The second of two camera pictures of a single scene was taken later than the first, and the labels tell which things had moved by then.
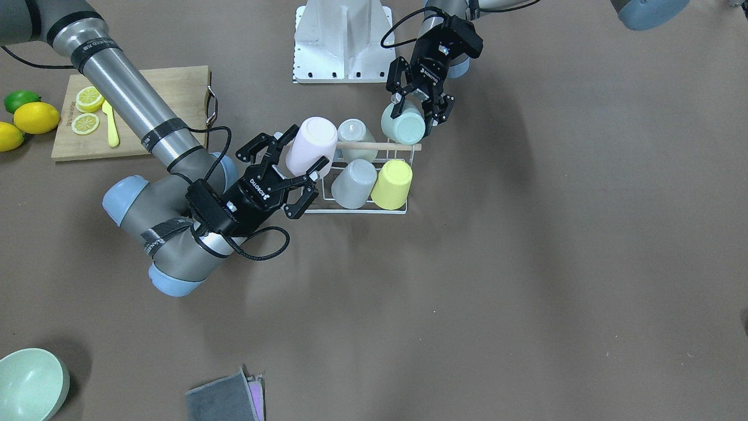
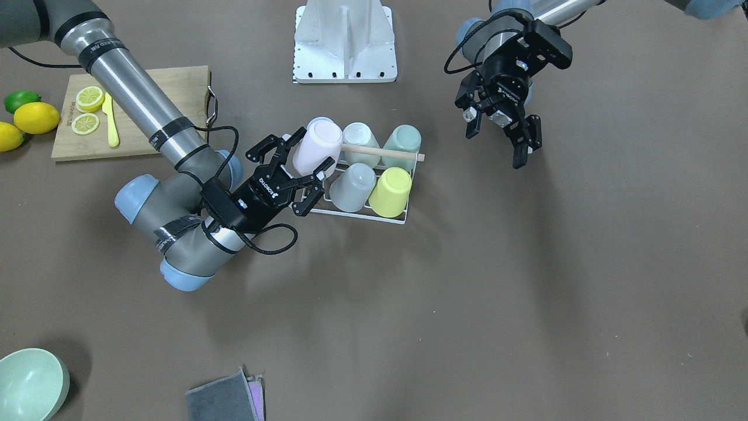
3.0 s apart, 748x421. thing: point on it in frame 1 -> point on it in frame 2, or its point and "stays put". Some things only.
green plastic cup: (409, 128) -> (404, 138)
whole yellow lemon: (36, 117) stays put
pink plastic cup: (314, 138) stays put
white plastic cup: (355, 130) stays put
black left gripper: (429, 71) -> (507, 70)
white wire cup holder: (368, 185) -> (381, 152)
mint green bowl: (34, 383) stays put
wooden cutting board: (185, 89) stays put
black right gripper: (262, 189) stays put
